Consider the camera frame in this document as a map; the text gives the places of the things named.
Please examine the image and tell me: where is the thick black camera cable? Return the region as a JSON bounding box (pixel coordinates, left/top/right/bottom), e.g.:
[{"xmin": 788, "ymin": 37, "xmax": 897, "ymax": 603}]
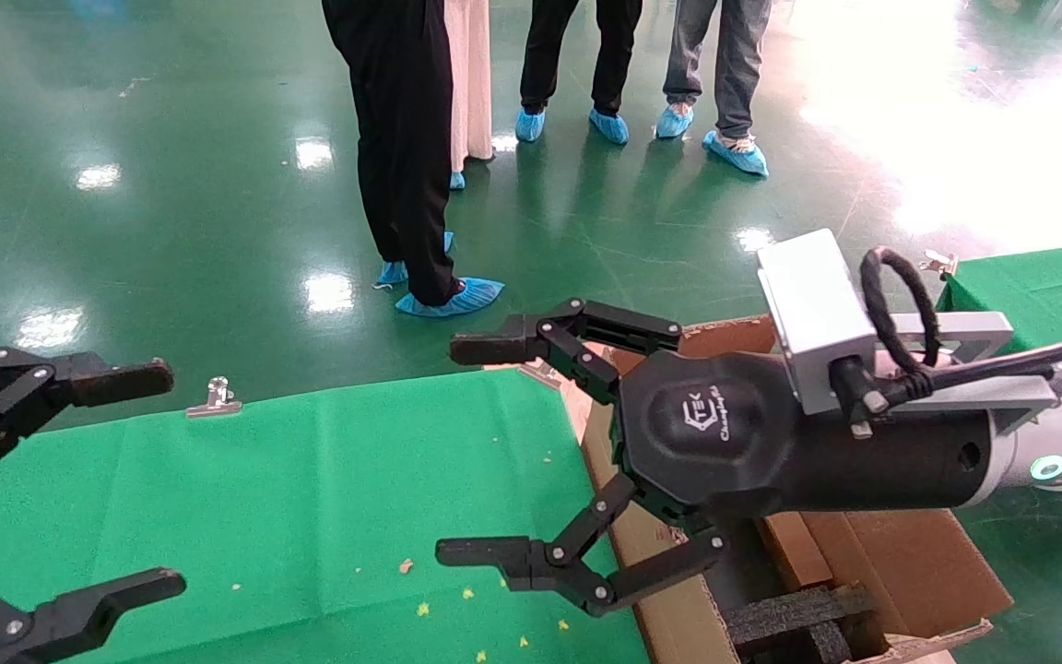
[{"xmin": 831, "ymin": 246, "xmax": 1062, "ymax": 411}]

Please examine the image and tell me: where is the green table cloth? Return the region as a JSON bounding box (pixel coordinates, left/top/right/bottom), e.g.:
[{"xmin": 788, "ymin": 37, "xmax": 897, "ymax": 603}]
[
  {"xmin": 939, "ymin": 242, "xmax": 1062, "ymax": 347},
  {"xmin": 0, "ymin": 369, "xmax": 652, "ymax": 664}
]

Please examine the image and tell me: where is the large open cardboard carton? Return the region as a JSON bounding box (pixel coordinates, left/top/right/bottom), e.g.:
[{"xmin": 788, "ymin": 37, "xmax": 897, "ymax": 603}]
[{"xmin": 577, "ymin": 315, "xmax": 1016, "ymax": 664}]

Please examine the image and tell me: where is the person in black trousers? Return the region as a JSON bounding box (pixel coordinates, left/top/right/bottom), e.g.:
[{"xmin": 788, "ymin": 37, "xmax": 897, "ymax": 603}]
[
  {"xmin": 322, "ymin": 0, "xmax": 463, "ymax": 307},
  {"xmin": 518, "ymin": 0, "xmax": 643, "ymax": 116}
]

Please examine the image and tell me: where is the person in beige skirt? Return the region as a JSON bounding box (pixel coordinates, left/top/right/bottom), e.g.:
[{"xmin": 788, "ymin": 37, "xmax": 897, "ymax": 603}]
[{"xmin": 443, "ymin": 0, "xmax": 495, "ymax": 173}]

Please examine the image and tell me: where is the small brown cardboard box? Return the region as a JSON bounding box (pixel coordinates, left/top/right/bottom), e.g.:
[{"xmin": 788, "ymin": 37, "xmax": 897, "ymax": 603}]
[{"xmin": 757, "ymin": 512, "xmax": 836, "ymax": 591}]

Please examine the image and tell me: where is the person in grey jeans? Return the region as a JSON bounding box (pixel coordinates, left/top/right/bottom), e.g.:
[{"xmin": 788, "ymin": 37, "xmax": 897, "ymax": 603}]
[{"xmin": 663, "ymin": 0, "xmax": 773, "ymax": 139}]

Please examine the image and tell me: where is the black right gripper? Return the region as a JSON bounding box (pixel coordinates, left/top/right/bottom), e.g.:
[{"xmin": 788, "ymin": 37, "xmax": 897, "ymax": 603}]
[{"xmin": 436, "ymin": 297, "xmax": 999, "ymax": 617}]

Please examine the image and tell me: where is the black foam insert block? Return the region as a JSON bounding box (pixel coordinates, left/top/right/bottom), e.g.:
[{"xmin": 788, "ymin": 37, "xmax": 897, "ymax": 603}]
[{"xmin": 725, "ymin": 583, "xmax": 887, "ymax": 664}]

